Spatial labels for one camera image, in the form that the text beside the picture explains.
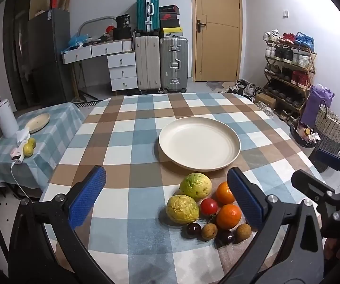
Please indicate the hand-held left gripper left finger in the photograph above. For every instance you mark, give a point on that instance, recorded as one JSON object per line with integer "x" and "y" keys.
{"x": 87, "y": 196}

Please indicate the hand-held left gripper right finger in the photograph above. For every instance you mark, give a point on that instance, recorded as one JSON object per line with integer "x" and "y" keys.
{"x": 243, "y": 196}

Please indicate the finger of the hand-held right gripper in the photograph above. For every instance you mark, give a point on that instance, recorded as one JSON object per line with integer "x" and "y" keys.
{"x": 331, "y": 159}
{"x": 311, "y": 185}

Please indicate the orange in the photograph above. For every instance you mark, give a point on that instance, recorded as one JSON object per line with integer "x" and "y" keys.
{"x": 223, "y": 193}
{"x": 228, "y": 216}

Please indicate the red tomato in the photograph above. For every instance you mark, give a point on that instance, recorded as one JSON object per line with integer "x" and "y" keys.
{"x": 209, "y": 206}

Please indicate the brown longan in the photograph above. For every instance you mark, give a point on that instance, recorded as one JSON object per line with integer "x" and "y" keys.
{"x": 243, "y": 233}
{"x": 209, "y": 232}

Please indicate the dark cherry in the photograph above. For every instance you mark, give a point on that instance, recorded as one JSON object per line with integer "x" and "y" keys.
{"x": 226, "y": 237}
{"x": 193, "y": 230}

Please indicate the smooth yellow-green guava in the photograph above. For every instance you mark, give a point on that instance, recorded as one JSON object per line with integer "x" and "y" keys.
{"x": 195, "y": 185}

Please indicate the wrinkled yellow-green guava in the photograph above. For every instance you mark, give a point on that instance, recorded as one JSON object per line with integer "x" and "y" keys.
{"x": 182, "y": 209}

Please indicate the large cream plate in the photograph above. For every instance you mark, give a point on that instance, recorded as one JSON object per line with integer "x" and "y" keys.
{"x": 199, "y": 143}

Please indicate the black basket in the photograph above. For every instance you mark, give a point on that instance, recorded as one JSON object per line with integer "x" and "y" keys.
{"x": 301, "y": 140}

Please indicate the purple bag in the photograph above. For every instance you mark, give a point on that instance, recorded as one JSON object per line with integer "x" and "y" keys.
{"x": 316, "y": 103}

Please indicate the blue brown checkered tablecloth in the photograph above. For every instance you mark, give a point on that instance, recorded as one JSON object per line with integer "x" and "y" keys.
{"x": 128, "y": 153}

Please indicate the small yellow-green lemon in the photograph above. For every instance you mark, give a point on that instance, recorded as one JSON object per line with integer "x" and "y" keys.
{"x": 32, "y": 142}
{"x": 28, "y": 150}

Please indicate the pale blue checkered side cloth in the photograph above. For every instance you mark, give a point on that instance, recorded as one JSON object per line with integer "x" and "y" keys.
{"x": 57, "y": 124}

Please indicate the white tissue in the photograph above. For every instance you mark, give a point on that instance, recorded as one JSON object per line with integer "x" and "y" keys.
{"x": 22, "y": 136}

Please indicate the small cardboard box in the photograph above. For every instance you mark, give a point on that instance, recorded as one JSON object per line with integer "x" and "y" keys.
{"x": 265, "y": 100}

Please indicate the small cream plate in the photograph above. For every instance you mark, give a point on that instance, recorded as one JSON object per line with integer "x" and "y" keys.
{"x": 37, "y": 122}

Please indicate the wooden shoe rack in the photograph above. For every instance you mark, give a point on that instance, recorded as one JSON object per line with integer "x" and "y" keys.
{"x": 312, "y": 65}

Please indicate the pile of shoes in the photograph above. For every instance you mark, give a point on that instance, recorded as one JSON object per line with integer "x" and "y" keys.
{"x": 245, "y": 88}

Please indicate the white kettle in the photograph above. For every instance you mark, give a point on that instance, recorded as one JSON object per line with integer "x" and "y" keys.
{"x": 6, "y": 119}

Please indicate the rows of shoes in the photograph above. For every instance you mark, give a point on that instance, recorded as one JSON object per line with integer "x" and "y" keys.
{"x": 288, "y": 54}

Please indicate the grey door mat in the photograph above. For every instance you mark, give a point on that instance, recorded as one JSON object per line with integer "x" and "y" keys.
{"x": 220, "y": 85}

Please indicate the white desk with drawers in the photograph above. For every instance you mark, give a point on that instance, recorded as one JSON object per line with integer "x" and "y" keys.
{"x": 122, "y": 71}

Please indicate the dark grey refrigerator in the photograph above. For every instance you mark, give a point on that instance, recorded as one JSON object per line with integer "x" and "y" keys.
{"x": 48, "y": 59}

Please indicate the beige suitcase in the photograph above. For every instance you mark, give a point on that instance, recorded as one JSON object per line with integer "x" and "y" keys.
{"x": 147, "y": 63}

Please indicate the wooden door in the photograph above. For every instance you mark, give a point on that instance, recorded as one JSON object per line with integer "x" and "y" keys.
{"x": 217, "y": 50}

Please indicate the silver suitcase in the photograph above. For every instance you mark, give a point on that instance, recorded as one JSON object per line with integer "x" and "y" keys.
{"x": 173, "y": 65}

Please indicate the blue plastic bag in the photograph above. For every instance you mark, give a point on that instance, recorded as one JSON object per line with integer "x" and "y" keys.
{"x": 78, "y": 40}

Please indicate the dark tall cabinet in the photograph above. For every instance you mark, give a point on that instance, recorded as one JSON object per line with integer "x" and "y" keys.
{"x": 16, "y": 50}

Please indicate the black pouch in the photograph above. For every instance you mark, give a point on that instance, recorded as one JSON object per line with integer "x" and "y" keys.
{"x": 122, "y": 33}

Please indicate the small red object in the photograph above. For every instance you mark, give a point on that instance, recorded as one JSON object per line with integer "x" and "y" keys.
{"x": 109, "y": 29}

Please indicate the black bag with white print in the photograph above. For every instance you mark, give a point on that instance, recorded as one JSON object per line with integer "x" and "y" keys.
{"x": 123, "y": 20}

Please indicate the teal suitcase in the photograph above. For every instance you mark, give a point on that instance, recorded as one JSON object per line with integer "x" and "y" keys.
{"x": 143, "y": 11}

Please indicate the red print shoe box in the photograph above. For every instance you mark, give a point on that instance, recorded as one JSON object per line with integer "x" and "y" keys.
{"x": 169, "y": 16}

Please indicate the brown cardboard box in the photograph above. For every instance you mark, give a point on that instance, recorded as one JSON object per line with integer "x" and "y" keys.
{"x": 65, "y": 0}

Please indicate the red packet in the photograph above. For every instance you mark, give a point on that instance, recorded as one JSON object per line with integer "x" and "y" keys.
{"x": 53, "y": 0}

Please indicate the grey curved tube frame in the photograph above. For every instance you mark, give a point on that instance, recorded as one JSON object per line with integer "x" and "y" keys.
{"x": 94, "y": 20}

